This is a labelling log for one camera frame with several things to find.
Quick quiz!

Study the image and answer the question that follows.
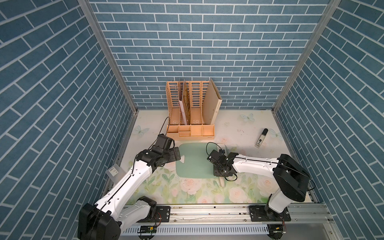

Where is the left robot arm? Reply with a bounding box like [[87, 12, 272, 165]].
[[77, 147, 181, 240]]

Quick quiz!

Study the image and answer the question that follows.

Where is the aluminium mounting rail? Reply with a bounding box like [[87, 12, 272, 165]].
[[78, 203, 343, 240]]

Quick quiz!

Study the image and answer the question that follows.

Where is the clear plastic labelled box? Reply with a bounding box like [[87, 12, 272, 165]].
[[106, 164, 127, 184]]

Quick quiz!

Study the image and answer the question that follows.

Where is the green cutting board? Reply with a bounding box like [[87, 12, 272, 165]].
[[176, 143, 228, 179]]

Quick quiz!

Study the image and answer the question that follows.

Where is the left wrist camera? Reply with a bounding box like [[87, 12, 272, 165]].
[[152, 134, 174, 154]]

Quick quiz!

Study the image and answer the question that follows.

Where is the wooden file organizer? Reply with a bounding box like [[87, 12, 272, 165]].
[[166, 79, 222, 141]]

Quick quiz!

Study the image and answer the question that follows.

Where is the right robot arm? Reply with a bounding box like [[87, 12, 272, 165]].
[[207, 150, 312, 214]]

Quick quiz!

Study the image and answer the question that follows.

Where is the book in organizer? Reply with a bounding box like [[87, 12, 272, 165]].
[[179, 80, 188, 125]]

